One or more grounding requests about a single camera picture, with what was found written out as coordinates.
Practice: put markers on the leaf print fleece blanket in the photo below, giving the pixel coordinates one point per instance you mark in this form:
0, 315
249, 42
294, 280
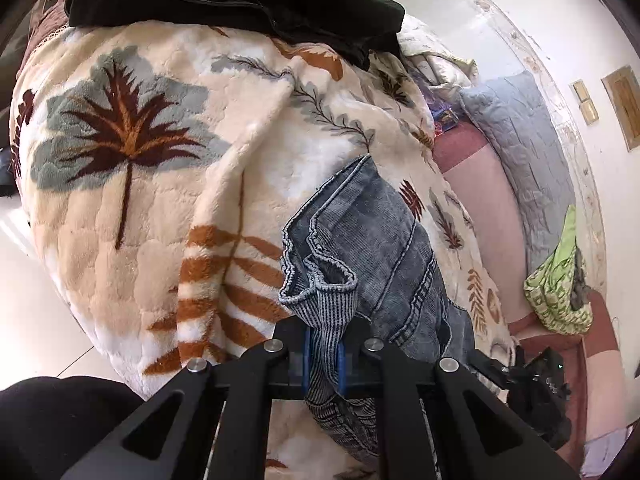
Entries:
150, 160

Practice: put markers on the green printed blanket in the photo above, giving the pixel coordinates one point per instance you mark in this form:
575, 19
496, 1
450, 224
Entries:
555, 295

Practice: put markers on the grey quilted pillow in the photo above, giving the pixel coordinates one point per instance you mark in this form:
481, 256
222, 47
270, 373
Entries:
525, 160

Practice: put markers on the dark grey cloth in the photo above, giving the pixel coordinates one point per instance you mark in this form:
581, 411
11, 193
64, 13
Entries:
579, 280

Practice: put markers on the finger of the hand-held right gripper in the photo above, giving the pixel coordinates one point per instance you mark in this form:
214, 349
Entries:
492, 370

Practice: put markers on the purple printed packet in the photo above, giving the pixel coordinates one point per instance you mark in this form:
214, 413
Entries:
445, 117

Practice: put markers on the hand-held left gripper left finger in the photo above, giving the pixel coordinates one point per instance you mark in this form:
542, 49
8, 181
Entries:
290, 355

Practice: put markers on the white pillow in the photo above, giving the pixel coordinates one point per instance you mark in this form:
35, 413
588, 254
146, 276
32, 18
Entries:
440, 67

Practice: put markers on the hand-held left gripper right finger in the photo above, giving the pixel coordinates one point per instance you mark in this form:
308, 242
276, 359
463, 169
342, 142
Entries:
360, 365

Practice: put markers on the grey denim pants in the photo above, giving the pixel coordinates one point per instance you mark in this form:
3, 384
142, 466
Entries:
380, 240

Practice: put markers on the wooden wall frame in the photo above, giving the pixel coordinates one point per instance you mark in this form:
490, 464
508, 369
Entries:
624, 105

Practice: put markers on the lavender cloth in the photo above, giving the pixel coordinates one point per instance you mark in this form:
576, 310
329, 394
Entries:
607, 452

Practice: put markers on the person's black trouser leg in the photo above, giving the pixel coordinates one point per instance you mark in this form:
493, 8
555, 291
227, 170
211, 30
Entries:
50, 425

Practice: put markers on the gold wall switch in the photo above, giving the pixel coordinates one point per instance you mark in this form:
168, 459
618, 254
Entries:
589, 112
580, 91

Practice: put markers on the large black garment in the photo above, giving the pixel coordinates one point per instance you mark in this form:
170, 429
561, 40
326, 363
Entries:
225, 0

